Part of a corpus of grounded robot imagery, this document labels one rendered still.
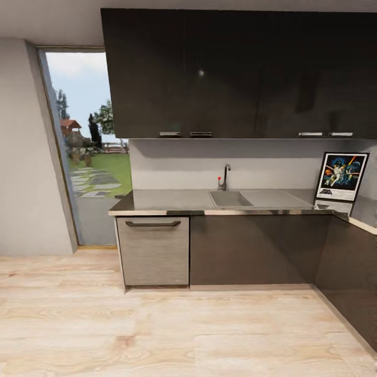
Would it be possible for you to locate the poster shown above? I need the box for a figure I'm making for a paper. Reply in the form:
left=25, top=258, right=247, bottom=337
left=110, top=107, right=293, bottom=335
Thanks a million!
left=314, top=152, right=370, bottom=202

